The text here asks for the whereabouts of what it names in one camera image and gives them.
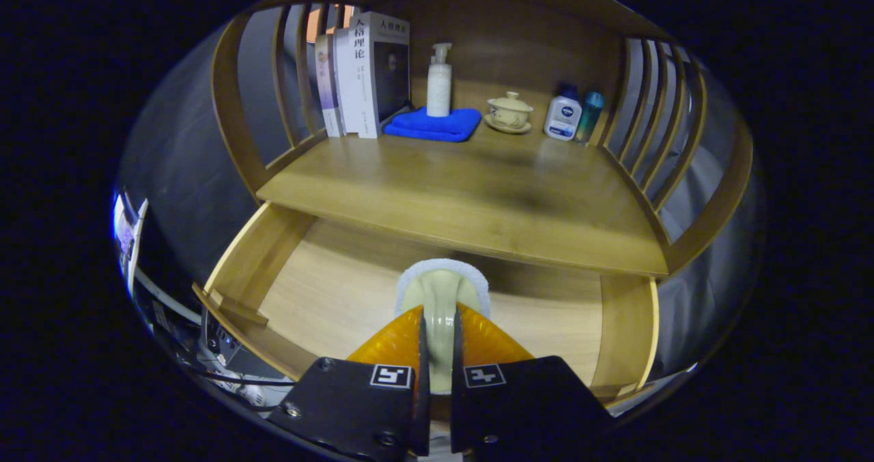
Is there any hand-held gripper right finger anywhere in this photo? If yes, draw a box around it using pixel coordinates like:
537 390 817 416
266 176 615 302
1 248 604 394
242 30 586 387
449 302 615 461

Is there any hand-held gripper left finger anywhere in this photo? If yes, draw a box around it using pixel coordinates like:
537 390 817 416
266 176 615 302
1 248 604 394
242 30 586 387
268 304 432 461

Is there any pale green handled round brush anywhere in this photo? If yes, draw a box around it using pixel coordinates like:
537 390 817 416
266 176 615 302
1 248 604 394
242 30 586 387
395 258 491 394

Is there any wooden drawer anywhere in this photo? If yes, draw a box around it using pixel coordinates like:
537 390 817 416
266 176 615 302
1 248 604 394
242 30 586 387
193 201 662 408

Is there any wooden countertop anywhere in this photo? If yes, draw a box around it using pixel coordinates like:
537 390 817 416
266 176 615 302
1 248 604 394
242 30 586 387
256 117 670 277

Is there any grey electronic device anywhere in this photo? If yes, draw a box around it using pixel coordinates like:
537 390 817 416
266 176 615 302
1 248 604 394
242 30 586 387
198 308 287 408

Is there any folded blue cloth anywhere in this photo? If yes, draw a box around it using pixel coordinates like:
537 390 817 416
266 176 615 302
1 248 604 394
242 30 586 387
382 106 483 143

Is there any beige lidded tea bowl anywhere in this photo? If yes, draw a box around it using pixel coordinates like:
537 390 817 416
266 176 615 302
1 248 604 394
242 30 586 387
484 91 535 134

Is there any white lotion bottle blue cap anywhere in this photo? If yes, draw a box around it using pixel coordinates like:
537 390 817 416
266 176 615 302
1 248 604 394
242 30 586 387
544 85 583 141

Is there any white pump bottle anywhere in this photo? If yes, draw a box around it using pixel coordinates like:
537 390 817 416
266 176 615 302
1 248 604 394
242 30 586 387
427 43 453 118

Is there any teal bottle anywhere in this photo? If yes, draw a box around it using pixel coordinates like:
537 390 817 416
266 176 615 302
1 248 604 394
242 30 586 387
574 91 605 145

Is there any black backdrop cloth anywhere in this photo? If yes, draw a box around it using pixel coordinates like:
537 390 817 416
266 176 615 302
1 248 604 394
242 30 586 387
116 1 765 381

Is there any purple spined book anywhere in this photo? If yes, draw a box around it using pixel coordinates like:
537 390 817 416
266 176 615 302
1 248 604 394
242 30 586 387
314 33 344 138

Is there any thin white book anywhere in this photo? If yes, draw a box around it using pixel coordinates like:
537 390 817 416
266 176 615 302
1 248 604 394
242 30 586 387
333 28 356 135

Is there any thick white book dark cover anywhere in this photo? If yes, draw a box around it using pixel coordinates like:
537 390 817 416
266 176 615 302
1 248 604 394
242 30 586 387
347 12 411 139

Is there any white equipment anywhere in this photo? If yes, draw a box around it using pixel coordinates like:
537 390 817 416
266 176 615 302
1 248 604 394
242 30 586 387
113 189 149 295

